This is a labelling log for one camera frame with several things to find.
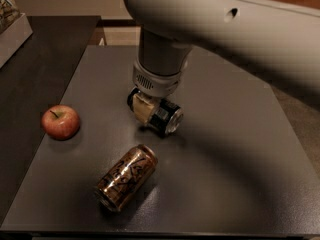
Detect red apple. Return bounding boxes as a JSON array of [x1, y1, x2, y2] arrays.
[[41, 105, 80, 140]]

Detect white box on counter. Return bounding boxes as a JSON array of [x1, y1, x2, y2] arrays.
[[0, 13, 33, 68]]

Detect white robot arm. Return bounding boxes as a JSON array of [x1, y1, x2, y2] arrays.
[[123, 0, 320, 108]]

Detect dark blue pepsi can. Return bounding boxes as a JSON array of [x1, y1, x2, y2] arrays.
[[127, 88, 183, 136]]

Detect snack bags in box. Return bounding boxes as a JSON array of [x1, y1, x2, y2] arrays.
[[0, 0, 21, 34]]

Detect orange brown soda can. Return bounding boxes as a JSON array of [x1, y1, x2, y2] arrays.
[[95, 144, 158, 212]]

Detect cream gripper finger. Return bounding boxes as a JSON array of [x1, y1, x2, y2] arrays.
[[132, 93, 160, 124]]

